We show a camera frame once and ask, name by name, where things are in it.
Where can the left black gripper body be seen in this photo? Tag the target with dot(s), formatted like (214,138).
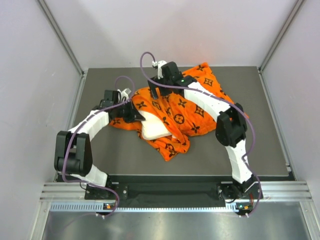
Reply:
(125,111)

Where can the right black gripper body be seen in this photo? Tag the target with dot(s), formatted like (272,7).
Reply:
(163,81)

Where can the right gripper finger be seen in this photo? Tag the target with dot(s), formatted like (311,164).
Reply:
(153,90)
(165,91)

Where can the white pillow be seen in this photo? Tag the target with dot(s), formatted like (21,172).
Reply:
(152,127)

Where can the orange patterned pillowcase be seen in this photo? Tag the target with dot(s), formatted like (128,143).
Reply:
(181,117)

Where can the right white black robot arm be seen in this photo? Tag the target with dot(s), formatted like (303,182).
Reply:
(231,123)

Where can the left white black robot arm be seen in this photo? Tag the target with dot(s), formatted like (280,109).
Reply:
(73,152)

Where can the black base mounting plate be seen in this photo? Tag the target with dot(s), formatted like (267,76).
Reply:
(169,191)

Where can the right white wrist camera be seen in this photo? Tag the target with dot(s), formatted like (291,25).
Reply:
(158,65)

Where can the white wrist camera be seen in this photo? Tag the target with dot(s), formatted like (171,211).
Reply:
(124,94)
(158,65)

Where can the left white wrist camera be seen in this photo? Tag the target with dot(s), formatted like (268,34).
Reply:
(124,94)

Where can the left aluminium corner post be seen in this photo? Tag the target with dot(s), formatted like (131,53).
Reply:
(59,34)

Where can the aluminium corner post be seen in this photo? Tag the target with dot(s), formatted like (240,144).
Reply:
(293,13)
(59,34)

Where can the aluminium frame rail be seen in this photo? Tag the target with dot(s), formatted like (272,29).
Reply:
(275,191)

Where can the right aluminium corner post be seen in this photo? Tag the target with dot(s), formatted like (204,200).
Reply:
(293,13)

